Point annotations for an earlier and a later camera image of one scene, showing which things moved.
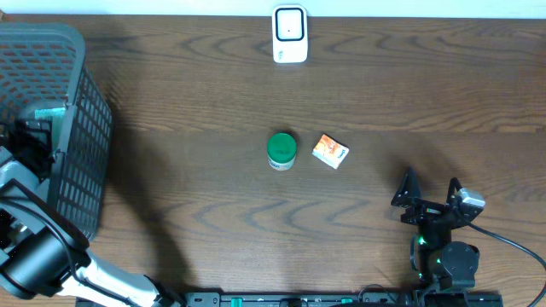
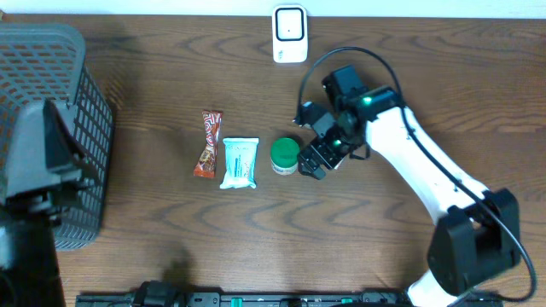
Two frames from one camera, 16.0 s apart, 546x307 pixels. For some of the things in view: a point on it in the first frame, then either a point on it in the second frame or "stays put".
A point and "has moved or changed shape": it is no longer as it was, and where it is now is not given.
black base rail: (365, 298) stays put
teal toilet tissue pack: (56, 114) has moved or changed shape
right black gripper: (425, 210) → (328, 157)
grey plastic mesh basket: (43, 65) stays put
